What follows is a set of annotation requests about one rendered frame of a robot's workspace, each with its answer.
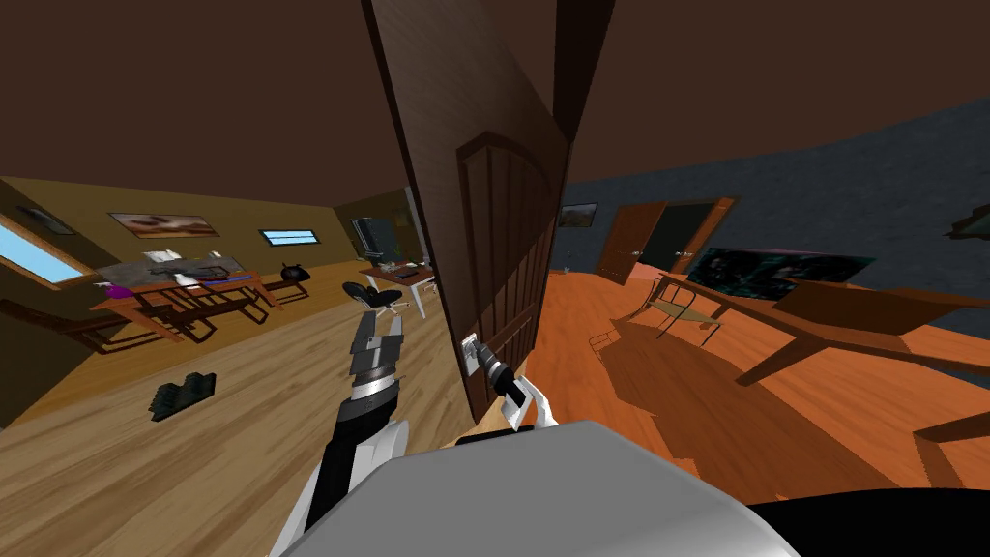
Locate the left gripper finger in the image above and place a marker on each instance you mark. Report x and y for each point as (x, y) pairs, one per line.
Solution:
(395, 328)
(366, 328)

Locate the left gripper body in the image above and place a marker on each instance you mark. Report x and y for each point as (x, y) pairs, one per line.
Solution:
(376, 359)

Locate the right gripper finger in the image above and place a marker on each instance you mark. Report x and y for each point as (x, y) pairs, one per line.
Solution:
(545, 406)
(517, 416)

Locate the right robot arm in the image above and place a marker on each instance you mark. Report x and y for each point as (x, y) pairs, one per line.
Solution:
(874, 526)

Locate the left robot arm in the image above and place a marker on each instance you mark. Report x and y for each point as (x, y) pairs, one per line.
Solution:
(357, 433)

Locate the black office chair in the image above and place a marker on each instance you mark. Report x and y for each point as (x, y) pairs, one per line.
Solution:
(371, 293)

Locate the wooden desk with white legs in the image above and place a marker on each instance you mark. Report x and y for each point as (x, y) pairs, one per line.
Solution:
(402, 275)

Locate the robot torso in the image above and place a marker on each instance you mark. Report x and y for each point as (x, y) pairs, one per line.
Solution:
(541, 495)

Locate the black round pot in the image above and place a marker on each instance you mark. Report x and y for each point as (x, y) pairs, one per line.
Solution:
(295, 273)

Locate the small narrow window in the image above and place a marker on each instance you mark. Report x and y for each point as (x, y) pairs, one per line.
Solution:
(289, 237)

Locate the dark brown door leaf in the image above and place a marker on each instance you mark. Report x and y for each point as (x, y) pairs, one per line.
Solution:
(479, 193)

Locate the brown open door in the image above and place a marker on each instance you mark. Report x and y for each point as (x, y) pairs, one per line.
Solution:
(630, 240)

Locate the wooden dining table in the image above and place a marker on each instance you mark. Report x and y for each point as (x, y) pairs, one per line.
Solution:
(182, 290)

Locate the black object on floor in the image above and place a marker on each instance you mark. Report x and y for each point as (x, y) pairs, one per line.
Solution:
(182, 395)

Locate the dark wooden bench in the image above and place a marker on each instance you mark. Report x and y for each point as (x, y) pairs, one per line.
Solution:
(69, 325)

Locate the long wooden table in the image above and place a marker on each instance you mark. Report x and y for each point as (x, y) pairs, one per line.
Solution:
(835, 317)

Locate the wooden-framed window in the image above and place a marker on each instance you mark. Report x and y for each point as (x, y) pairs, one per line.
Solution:
(31, 255)

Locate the metal frame chair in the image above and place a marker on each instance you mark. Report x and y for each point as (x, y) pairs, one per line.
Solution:
(681, 305)

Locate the small dark wall picture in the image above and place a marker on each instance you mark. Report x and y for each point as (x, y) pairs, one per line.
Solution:
(578, 215)

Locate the brown landscape wall picture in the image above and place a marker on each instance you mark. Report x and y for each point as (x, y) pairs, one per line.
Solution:
(164, 225)

